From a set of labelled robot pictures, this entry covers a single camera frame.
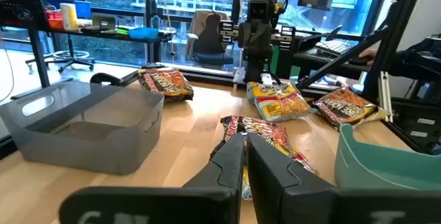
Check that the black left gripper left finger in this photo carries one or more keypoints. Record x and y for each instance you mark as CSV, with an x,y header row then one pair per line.
x,y
206,203

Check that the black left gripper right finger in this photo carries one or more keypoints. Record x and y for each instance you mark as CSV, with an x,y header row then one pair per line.
x,y
293,196

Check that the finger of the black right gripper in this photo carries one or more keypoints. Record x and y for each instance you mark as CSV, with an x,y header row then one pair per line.
x,y
263,41
247,41

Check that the blue-edged Maruchan ramen pack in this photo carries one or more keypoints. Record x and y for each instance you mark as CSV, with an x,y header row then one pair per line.
x,y
282,108
272,88
246,187

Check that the black red ramen pack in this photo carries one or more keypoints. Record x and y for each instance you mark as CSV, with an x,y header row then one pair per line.
x,y
165,82
344,108
265,127

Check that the yellow Maruchan ramen pack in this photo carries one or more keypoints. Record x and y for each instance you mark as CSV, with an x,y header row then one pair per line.
x,y
377,115

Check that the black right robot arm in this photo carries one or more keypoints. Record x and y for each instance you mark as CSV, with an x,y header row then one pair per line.
x,y
255,69

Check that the person's forearm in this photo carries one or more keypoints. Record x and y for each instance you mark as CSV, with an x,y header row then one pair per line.
x,y
413,62

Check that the black office desk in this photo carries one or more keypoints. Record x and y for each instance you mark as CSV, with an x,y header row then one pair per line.
x,y
310,58

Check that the dark office chair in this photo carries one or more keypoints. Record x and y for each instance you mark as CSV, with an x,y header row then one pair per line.
x,y
210,38

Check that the computer keyboard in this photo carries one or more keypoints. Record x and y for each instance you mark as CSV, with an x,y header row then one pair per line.
x,y
332,47

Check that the black computer mouse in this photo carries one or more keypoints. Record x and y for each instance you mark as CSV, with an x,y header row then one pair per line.
x,y
356,62

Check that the person's hand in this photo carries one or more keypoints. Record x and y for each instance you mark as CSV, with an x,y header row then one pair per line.
x,y
369,55

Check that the teal plastic bin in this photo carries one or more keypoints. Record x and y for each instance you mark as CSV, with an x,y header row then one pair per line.
x,y
379,169

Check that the blue plastic tray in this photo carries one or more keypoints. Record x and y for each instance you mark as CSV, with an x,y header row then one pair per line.
x,y
143,33

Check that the clear plastic cup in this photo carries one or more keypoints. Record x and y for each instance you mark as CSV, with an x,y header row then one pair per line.
x,y
138,21

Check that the white metal strip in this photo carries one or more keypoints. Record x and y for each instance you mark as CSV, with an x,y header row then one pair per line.
x,y
386,96

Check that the green flat item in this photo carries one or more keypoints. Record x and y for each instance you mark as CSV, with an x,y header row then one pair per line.
x,y
122,31

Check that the smoky dark plastic bin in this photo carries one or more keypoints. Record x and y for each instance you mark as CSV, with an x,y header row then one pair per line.
x,y
86,151

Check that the black equipment box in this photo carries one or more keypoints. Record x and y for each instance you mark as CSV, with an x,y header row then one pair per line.
x,y
413,124

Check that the grey box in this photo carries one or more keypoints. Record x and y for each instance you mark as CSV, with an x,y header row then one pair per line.
x,y
103,22

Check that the blue storage box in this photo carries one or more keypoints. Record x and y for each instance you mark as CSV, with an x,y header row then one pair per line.
x,y
82,8

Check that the black rolling stool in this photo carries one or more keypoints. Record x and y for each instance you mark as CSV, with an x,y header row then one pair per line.
x,y
71,46

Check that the cream cylindrical container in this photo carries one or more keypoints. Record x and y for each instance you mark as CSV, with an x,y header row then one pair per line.
x,y
69,17

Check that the red orange box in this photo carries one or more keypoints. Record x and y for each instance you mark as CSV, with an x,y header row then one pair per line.
x,y
54,20

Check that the black workbench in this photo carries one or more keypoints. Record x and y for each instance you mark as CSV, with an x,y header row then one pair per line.
x,y
38,58

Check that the black pegboard panel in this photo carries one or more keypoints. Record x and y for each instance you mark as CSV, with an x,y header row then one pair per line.
x,y
17,0

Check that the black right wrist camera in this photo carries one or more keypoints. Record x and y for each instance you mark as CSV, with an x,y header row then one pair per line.
x,y
258,10

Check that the black aluminium rig frame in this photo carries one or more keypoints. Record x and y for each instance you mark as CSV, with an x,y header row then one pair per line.
x,y
389,45

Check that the black frame clamp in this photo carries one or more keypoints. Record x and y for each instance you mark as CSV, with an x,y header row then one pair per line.
x,y
100,77

